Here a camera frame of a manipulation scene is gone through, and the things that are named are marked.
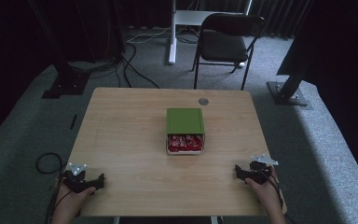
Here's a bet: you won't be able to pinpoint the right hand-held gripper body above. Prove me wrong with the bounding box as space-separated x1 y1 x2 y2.
245 153 280 186

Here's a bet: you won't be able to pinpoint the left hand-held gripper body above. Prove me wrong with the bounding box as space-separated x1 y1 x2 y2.
62 161 90 194

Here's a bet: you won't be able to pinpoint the person's left hand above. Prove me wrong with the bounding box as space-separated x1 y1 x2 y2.
56 182 97 215

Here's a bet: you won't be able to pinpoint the person's right hand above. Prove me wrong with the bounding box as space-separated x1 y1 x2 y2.
244 165 282 208

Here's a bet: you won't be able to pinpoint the white drawer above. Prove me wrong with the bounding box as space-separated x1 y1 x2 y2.
165 133 206 156

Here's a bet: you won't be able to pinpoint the pile of red packets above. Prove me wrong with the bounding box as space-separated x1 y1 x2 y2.
167 133 204 153

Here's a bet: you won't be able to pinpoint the green drawer box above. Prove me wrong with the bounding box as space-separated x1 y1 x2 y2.
165 107 206 135

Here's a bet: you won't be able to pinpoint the black metal stand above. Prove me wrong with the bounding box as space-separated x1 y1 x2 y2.
27 0 90 100

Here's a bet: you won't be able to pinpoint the black folding chair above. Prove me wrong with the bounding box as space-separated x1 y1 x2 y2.
191 12 266 91

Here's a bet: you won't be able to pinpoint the dark curtain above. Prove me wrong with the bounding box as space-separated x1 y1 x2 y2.
195 0 313 39

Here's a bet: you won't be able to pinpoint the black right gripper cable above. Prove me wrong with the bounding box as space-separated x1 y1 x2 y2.
258 169 296 224

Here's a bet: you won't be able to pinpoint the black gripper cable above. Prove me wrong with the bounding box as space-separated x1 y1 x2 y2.
34 151 65 224
258 169 296 224

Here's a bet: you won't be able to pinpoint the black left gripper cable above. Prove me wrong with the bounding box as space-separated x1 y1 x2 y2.
34 151 65 224

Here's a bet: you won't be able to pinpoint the black stand with base plate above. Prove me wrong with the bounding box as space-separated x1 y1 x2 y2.
266 40 314 111

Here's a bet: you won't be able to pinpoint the black floor cables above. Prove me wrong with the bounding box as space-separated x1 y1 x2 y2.
114 41 161 90

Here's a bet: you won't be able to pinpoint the white desk frame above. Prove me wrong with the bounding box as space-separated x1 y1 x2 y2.
167 0 253 65

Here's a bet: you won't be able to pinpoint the white floor cable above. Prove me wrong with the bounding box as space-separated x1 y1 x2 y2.
126 25 172 45

